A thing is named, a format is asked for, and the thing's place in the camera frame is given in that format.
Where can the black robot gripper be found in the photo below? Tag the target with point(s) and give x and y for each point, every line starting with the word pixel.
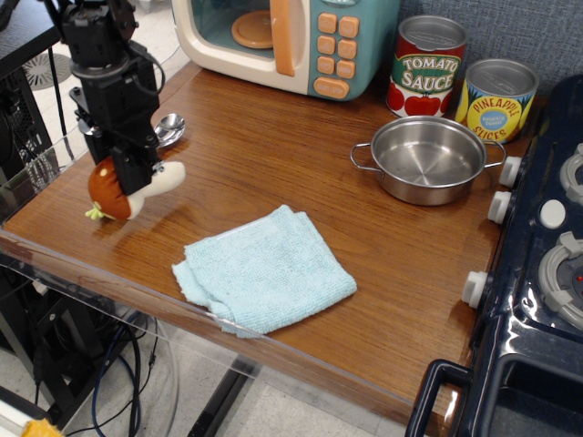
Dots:
pixel 115 105

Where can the brown white plush mushroom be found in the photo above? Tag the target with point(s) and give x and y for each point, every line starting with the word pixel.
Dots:
pixel 108 199

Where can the silver metal pot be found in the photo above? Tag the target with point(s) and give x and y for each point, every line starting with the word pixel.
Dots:
pixel 427 161

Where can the black side desk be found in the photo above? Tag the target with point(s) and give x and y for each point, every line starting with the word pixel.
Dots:
pixel 26 31

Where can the light blue folded cloth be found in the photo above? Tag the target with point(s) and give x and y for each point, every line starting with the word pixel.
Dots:
pixel 264 275

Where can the toy microwave teal cream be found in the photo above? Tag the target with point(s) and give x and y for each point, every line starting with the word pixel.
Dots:
pixel 325 49

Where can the black table leg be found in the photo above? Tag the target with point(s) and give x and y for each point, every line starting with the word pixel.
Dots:
pixel 218 406

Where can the yellow sponge object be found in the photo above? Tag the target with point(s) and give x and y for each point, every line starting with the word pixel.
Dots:
pixel 40 428

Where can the tomato sauce can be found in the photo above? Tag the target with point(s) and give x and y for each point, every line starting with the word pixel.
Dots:
pixel 428 55

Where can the white stove knob bottom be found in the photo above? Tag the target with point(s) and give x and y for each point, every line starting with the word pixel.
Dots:
pixel 474 288

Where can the white stove knob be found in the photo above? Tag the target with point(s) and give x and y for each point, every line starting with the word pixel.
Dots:
pixel 474 288
pixel 499 206
pixel 509 171

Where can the pineapple slices can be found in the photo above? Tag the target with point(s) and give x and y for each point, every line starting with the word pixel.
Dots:
pixel 496 97

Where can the white stove knob middle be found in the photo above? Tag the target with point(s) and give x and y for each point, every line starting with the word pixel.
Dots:
pixel 499 206

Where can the white stove knob top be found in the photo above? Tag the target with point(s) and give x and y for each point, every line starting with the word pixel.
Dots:
pixel 509 171

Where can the dark blue toy stove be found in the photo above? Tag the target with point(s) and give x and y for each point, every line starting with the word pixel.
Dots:
pixel 525 374

